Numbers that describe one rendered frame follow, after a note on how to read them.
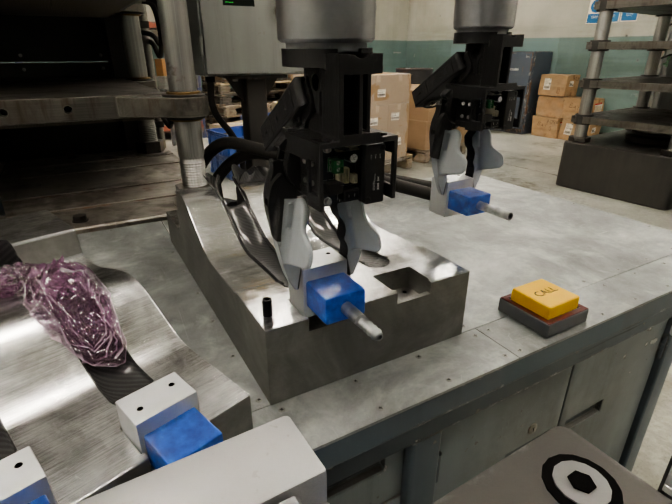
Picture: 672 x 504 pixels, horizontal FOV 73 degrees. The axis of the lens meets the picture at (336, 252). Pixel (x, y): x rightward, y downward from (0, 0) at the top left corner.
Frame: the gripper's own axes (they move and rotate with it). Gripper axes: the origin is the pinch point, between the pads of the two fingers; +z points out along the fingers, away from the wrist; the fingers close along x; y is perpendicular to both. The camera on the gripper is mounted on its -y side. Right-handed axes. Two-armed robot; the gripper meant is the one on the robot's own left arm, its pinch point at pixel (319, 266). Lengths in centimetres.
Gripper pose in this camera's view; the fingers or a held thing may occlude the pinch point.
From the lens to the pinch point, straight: 45.5
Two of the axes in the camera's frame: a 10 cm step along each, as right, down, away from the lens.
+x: 8.7, -2.1, 4.5
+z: 0.1, 9.1, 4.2
